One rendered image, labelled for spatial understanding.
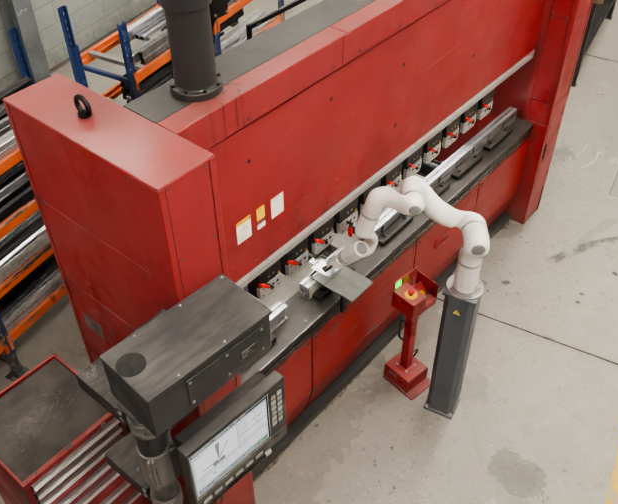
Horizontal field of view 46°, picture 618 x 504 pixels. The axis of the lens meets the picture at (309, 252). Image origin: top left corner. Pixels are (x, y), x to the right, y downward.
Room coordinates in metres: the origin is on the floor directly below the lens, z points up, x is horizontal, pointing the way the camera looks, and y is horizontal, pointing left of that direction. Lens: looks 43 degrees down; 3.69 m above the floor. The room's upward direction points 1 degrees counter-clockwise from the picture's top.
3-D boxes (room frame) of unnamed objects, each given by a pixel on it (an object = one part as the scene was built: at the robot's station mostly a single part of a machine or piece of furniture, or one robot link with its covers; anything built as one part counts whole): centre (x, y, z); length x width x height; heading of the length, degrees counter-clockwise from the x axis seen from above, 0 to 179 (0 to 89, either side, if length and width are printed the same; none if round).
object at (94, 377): (1.62, 0.58, 1.67); 0.40 x 0.24 x 0.07; 139
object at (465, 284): (2.63, -0.80, 1.09); 0.19 x 0.19 x 0.18
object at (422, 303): (2.82, -0.59, 0.75); 0.20 x 0.16 x 0.18; 131
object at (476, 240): (2.59, -0.79, 1.30); 0.19 x 0.12 x 0.24; 177
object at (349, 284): (2.69, -0.17, 1.00); 0.26 x 0.18 x 0.01; 49
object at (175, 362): (1.51, 0.39, 1.53); 0.51 x 0.25 x 0.85; 135
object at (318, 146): (3.28, -0.48, 1.74); 3.00 x 0.08 x 0.80; 139
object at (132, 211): (2.16, 0.71, 1.15); 0.85 x 0.25 x 2.30; 49
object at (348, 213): (2.92, -0.18, 1.26); 0.15 x 0.09 x 0.17; 139
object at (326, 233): (2.76, -0.05, 1.26); 0.15 x 0.09 x 0.17; 139
